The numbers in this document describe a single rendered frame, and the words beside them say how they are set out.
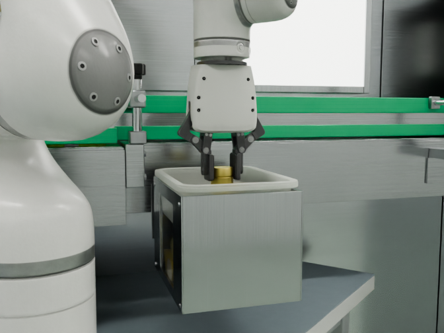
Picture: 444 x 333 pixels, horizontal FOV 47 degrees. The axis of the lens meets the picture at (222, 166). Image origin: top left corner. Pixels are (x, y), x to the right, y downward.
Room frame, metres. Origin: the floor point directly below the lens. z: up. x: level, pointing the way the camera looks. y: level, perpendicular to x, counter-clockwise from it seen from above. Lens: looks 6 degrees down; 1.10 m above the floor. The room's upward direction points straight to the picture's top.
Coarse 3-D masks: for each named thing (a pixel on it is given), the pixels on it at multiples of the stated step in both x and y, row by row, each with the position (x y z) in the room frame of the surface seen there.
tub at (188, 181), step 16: (160, 176) 0.77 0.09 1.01; (176, 176) 0.85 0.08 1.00; (192, 176) 0.86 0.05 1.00; (240, 176) 0.88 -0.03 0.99; (256, 176) 0.83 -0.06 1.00; (272, 176) 0.77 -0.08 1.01; (192, 192) 0.65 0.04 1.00; (208, 192) 0.66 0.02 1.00; (224, 192) 0.66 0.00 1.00; (240, 192) 0.67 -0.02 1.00
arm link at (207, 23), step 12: (204, 0) 0.73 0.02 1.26; (216, 0) 0.73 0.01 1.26; (228, 0) 0.72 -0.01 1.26; (204, 12) 0.73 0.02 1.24; (216, 12) 0.73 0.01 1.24; (228, 12) 0.72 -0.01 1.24; (240, 12) 0.72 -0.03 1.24; (204, 24) 0.73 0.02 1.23; (216, 24) 0.73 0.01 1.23; (228, 24) 0.73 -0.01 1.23; (240, 24) 0.73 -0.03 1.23; (252, 24) 0.76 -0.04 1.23; (204, 36) 0.73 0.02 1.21; (216, 36) 0.73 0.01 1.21; (228, 36) 0.73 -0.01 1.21; (240, 36) 0.74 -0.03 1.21
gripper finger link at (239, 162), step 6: (246, 138) 0.77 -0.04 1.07; (252, 138) 0.77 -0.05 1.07; (246, 144) 0.77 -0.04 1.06; (234, 150) 0.77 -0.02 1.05; (234, 156) 0.77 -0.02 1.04; (240, 156) 0.77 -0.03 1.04; (234, 162) 0.77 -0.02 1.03; (240, 162) 0.77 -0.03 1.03; (234, 168) 0.77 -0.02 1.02; (240, 168) 0.77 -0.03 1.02; (234, 174) 0.77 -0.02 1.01
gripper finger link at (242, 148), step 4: (232, 136) 0.78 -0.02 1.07; (236, 136) 0.76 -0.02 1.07; (240, 136) 0.76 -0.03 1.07; (232, 140) 0.79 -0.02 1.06; (236, 140) 0.78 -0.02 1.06; (240, 140) 0.76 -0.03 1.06; (244, 140) 0.76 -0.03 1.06; (236, 144) 0.78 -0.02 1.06; (240, 144) 0.76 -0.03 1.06; (244, 144) 0.77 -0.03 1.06; (240, 148) 0.76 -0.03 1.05; (244, 148) 0.77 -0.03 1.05; (240, 152) 0.76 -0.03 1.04; (244, 152) 0.77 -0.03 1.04
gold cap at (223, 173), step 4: (216, 168) 0.75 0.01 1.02; (220, 168) 0.75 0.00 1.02; (224, 168) 0.75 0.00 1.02; (228, 168) 0.75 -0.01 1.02; (232, 168) 0.76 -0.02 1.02; (216, 172) 0.75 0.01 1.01; (220, 172) 0.75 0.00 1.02; (224, 172) 0.75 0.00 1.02; (228, 172) 0.75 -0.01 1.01; (232, 172) 0.76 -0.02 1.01; (216, 176) 0.75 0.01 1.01; (220, 176) 0.75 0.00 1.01; (224, 176) 0.75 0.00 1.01; (228, 176) 0.76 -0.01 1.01; (232, 176) 0.76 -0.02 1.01; (216, 180) 0.75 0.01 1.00; (220, 180) 0.75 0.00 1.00; (224, 180) 0.75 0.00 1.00; (228, 180) 0.75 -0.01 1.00; (232, 180) 0.76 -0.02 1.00
